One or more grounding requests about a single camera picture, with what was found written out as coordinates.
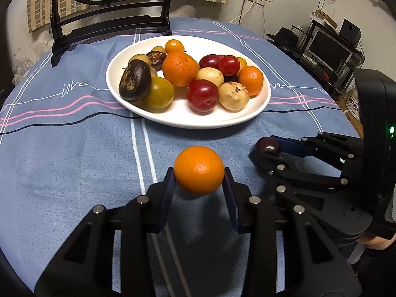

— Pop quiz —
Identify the clear plastic bag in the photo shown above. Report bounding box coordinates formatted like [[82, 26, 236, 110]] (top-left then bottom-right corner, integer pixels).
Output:
[[12, 45, 34, 78]]

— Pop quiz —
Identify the black speaker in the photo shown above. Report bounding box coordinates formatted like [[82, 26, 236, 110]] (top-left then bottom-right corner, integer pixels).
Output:
[[339, 19, 362, 42]]

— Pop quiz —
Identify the white oval plate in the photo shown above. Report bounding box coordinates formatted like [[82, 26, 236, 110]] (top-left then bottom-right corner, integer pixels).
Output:
[[105, 35, 272, 130]]

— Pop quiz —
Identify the black computer monitor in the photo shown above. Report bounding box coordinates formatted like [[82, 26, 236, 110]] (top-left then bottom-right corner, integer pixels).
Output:
[[305, 29, 353, 72]]

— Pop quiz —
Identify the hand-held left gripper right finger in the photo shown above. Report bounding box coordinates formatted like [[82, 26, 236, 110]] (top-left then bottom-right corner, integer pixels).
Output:
[[223, 168, 362, 297]]

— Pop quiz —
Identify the person's right hand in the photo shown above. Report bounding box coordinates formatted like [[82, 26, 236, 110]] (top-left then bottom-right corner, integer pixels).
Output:
[[356, 233, 393, 251]]

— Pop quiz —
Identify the dark purple mangosteen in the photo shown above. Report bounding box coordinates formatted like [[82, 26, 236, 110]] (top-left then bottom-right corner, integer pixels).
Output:
[[146, 51, 168, 71], [118, 59, 152, 102]]

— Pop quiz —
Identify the black hat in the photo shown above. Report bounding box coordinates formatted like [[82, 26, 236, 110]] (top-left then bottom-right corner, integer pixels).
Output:
[[267, 27, 302, 53]]

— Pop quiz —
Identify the round goldfish screen black stand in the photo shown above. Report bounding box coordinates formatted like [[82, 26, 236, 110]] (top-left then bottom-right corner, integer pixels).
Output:
[[49, 0, 173, 67]]

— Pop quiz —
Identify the white power cable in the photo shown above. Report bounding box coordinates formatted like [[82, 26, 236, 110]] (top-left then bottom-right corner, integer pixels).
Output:
[[229, 1, 256, 25]]

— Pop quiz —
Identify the red cherry tomato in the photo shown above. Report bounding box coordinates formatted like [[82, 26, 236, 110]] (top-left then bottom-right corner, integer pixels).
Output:
[[218, 55, 241, 76]]

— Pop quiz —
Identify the blue striped tablecloth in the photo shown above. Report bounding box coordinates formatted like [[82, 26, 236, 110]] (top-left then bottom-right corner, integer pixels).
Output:
[[0, 17, 366, 297]]

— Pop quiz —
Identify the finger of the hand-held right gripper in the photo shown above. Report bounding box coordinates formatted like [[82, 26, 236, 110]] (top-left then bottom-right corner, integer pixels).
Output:
[[249, 151, 366, 223], [272, 132, 366, 171]]

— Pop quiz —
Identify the white bucket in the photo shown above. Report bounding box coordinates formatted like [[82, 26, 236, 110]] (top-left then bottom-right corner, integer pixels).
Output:
[[343, 87, 364, 121]]

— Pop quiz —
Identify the tan brown longan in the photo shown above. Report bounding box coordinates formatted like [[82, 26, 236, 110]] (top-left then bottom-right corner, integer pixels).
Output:
[[129, 54, 152, 69], [218, 81, 250, 111]]

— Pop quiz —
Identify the black equipment rack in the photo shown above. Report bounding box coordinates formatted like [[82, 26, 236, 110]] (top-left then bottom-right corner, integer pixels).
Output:
[[291, 20, 366, 99]]

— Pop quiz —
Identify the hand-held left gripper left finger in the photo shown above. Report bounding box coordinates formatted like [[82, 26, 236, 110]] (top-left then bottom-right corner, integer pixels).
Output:
[[34, 167, 177, 297]]

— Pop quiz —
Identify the orange mandarin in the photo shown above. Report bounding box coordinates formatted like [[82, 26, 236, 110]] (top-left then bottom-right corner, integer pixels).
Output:
[[238, 66, 264, 97], [173, 146, 225, 195], [162, 52, 199, 87]]

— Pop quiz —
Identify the pale yellow plum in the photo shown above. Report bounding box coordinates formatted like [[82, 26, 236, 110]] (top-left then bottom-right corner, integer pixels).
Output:
[[196, 67, 224, 89]]

